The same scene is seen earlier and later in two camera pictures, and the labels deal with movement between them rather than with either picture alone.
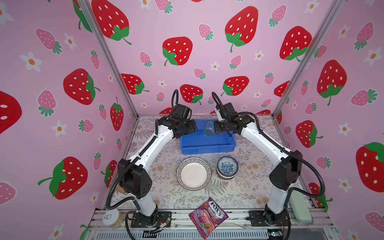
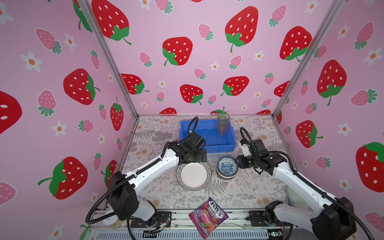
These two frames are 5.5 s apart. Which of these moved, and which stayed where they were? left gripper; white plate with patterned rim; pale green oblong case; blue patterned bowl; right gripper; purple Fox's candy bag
Moved: right gripper; left gripper
Stayed: white plate with patterned rim; purple Fox's candy bag; blue patterned bowl; pale green oblong case
